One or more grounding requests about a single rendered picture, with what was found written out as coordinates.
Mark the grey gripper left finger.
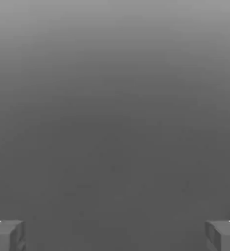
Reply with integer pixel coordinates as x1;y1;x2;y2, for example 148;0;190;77
0;219;27;251

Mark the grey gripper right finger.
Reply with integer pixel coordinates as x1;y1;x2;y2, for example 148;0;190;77
204;219;230;251

